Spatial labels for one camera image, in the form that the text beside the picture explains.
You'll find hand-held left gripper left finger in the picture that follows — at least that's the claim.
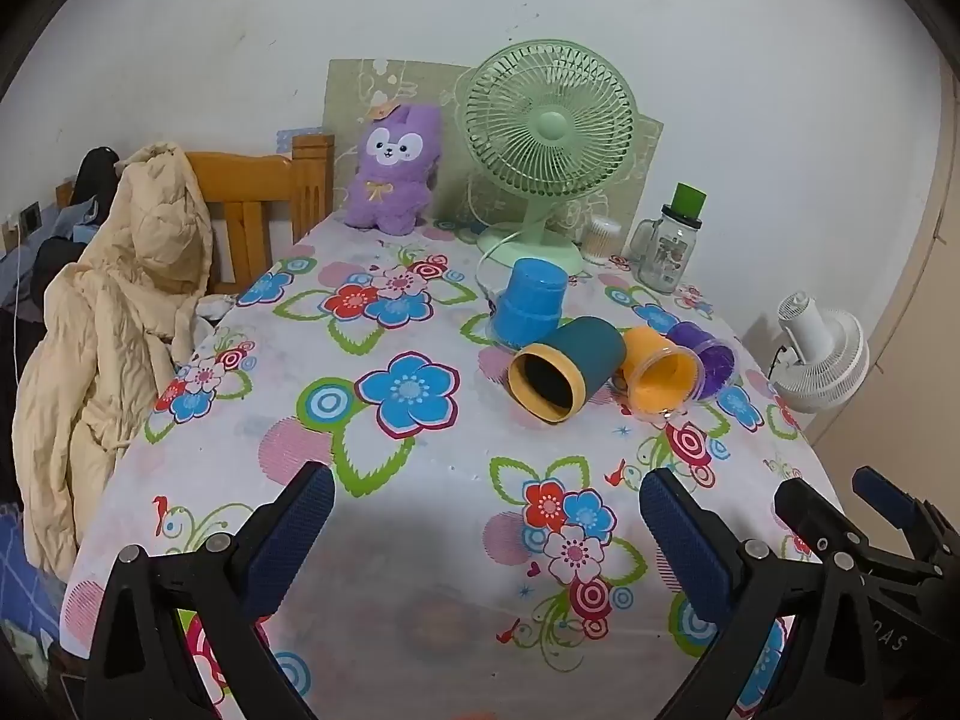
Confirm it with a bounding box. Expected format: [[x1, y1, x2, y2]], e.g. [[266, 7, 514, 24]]
[[82, 461, 336, 720]]

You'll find wooden chair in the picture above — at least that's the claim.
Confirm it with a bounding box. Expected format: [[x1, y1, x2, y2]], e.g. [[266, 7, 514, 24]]
[[56, 134, 335, 295]]

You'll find grey blue garment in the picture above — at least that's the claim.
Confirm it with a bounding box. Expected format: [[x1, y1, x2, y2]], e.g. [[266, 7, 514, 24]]
[[28, 199, 100, 260]]

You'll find white fan power cable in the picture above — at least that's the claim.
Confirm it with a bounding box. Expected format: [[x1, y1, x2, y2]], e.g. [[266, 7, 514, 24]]
[[476, 234, 518, 316]]

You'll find blue checked cloth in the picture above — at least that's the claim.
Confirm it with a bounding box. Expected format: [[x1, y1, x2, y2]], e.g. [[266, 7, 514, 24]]
[[0, 501, 70, 627]]

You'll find floral tablecloth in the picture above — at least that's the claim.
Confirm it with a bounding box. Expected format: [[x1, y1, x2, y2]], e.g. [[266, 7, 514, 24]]
[[60, 214, 847, 720]]

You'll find purple plastic cup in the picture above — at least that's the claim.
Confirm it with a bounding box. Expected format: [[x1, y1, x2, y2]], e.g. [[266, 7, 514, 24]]
[[666, 321, 737, 401]]

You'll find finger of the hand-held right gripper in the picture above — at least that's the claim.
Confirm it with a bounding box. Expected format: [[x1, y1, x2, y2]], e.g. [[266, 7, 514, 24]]
[[853, 467, 955, 565], [775, 478, 872, 563]]

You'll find white clip fan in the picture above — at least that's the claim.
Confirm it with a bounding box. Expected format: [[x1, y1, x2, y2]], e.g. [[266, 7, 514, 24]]
[[765, 291, 871, 413]]

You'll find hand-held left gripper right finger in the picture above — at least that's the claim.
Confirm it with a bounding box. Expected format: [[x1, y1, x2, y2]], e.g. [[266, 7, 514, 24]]
[[639, 467, 890, 720]]

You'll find blue plastic cup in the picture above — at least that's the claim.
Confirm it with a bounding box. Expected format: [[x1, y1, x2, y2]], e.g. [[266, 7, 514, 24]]
[[491, 257, 569, 351]]

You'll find beige padded jacket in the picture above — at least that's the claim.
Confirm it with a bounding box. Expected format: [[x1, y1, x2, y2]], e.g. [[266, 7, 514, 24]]
[[13, 141, 220, 578]]

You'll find cotton swab jar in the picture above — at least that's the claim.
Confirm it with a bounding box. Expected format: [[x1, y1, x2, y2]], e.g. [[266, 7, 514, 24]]
[[583, 215, 623, 265]]

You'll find glass mug with green lid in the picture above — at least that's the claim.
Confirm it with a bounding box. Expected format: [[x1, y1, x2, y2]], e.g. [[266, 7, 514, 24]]
[[628, 182, 710, 295]]

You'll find orange plastic cup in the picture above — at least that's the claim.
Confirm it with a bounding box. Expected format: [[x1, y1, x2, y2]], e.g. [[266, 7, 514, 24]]
[[619, 326, 706, 416]]

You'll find black garment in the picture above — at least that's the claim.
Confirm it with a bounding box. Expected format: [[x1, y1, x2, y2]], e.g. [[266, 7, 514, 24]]
[[71, 148, 122, 205]]

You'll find green patterned board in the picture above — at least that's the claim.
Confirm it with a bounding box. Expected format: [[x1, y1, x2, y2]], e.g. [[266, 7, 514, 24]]
[[322, 58, 665, 256]]

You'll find green desk fan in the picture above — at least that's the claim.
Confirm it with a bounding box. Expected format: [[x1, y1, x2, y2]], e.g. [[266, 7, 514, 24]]
[[455, 40, 641, 277]]

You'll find teal cup with yellow rim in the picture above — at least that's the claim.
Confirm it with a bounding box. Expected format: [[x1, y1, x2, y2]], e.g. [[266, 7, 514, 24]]
[[508, 316, 627, 425]]

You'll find purple plush toy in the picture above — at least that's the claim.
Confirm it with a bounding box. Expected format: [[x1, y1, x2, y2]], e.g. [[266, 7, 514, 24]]
[[343, 101, 445, 235]]

